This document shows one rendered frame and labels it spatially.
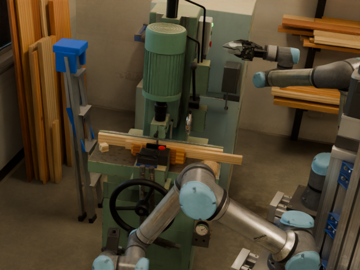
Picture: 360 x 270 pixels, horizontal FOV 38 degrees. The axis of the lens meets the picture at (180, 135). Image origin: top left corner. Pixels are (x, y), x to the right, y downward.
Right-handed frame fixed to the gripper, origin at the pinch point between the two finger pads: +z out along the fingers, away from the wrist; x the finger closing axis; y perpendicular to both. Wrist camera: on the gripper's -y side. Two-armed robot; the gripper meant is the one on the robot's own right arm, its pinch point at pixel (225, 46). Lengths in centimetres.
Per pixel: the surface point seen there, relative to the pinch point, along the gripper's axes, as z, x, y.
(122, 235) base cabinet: 37, 86, 47
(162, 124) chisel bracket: 23, 29, 35
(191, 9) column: 18.0, -16.2, 0.8
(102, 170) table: 47, 50, 47
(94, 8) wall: 123, 38, -201
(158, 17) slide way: 31.1, -14.2, 15.3
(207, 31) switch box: 9.1, -7.4, 4.7
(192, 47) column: 14.6, -1.6, 13.5
